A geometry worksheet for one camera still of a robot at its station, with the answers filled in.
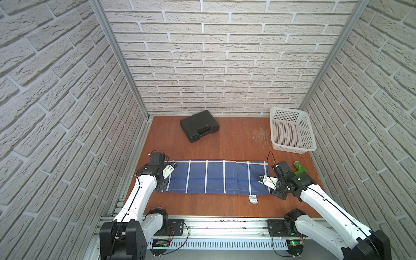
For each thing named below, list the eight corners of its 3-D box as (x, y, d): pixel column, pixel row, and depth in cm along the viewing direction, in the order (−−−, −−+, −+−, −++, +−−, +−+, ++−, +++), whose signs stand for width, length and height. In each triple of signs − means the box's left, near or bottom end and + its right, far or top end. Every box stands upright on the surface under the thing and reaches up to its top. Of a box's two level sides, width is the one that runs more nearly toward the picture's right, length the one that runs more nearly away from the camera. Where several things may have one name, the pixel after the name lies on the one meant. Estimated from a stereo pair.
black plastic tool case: (191, 143, 106) (190, 139, 102) (178, 124, 116) (177, 120, 112) (220, 129, 114) (220, 125, 110) (206, 113, 124) (206, 108, 120)
